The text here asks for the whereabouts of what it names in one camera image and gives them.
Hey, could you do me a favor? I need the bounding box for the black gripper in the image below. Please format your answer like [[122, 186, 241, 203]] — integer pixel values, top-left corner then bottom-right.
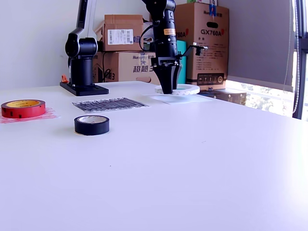
[[153, 54, 183, 95]]

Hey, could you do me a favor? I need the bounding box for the white tape roll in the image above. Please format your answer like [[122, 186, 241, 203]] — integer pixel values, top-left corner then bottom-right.
[[154, 83, 201, 96]]

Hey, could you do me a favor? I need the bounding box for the black tape roll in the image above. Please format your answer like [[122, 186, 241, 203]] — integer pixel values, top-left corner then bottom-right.
[[74, 115, 110, 136]]

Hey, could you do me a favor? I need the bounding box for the red tape roll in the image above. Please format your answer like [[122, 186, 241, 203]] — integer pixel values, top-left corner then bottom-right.
[[0, 99, 46, 119]]

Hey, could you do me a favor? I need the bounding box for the teal and black carton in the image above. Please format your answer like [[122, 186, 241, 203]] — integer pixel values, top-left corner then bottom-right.
[[151, 40, 187, 91]]

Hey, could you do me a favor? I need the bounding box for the plain white paper sheet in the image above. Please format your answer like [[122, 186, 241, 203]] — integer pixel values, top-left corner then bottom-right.
[[141, 91, 214, 105]]

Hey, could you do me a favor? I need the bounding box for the tall GX760A cardboard box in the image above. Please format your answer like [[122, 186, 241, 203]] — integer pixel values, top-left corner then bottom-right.
[[149, 2, 230, 91]]

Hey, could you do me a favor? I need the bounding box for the wide cardboard box blue print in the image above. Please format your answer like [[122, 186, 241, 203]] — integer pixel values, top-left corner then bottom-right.
[[92, 51, 167, 87]]

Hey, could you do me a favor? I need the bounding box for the white plastic bag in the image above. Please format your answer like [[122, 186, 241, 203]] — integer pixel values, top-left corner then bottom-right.
[[143, 21, 157, 44]]

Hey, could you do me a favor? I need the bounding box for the small cardboard box shipping label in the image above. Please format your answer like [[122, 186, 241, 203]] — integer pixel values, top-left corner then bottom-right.
[[96, 14, 144, 52]]

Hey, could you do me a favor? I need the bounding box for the black scribbled paper sheet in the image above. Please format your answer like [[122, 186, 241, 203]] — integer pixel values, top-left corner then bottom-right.
[[71, 97, 150, 114]]

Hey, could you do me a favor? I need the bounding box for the grey roller blind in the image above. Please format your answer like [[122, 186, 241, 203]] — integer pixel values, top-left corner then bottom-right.
[[218, 0, 296, 93]]

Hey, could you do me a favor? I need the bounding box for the red scribbled paper sheet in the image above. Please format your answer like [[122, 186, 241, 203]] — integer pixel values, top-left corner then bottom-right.
[[0, 107, 60, 125]]

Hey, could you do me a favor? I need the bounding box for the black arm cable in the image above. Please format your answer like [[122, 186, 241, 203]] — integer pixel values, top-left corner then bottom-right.
[[139, 23, 157, 51]]

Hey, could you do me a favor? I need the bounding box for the black power cable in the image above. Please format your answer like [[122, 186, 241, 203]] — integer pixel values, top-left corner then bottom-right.
[[102, 51, 114, 83]]

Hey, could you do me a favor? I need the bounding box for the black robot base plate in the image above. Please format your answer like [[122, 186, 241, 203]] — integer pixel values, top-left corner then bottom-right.
[[60, 81, 109, 96]]

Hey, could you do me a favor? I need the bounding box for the white bead chain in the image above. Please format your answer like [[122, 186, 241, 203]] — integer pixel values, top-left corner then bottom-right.
[[292, 0, 301, 115]]

